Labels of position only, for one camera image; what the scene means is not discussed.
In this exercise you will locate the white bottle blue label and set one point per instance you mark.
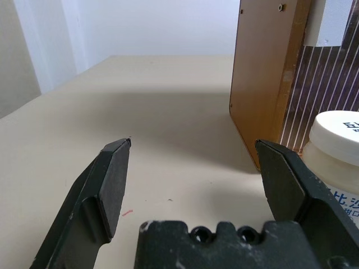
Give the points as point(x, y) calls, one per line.
point(336, 131)

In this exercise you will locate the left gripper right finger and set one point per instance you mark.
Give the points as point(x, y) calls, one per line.
point(305, 190)

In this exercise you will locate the wooden cabinet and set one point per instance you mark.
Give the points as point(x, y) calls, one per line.
point(258, 70)

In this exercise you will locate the ribbed clear sliding cabinet door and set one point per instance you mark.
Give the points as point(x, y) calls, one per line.
point(322, 84)

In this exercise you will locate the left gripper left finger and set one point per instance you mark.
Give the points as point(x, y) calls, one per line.
point(92, 201)

